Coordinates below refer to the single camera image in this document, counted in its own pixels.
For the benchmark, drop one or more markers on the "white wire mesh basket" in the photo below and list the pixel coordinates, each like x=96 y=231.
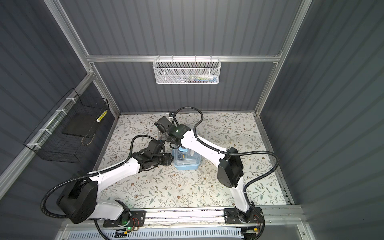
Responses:
x=187 y=73

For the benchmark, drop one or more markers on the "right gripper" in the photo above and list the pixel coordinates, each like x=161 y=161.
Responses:
x=163 y=136

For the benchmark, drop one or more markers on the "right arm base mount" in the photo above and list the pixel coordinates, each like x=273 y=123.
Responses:
x=235 y=216

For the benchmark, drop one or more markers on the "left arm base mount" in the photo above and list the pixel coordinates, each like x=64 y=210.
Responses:
x=127 y=220

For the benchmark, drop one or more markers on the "black wire basket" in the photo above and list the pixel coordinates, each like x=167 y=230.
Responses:
x=70 y=131

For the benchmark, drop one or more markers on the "yellow item in basket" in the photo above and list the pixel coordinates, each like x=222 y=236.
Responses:
x=101 y=116

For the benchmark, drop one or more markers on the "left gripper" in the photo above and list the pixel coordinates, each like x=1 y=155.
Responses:
x=168 y=159

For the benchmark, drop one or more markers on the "blue plastic tool box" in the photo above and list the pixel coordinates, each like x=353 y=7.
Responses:
x=186 y=159

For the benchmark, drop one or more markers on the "white vented panel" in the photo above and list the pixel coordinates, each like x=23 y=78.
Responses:
x=175 y=234

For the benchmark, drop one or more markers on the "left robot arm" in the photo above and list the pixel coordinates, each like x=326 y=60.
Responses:
x=79 y=199

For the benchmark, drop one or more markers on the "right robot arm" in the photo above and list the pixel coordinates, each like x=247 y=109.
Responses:
x=229 y=165

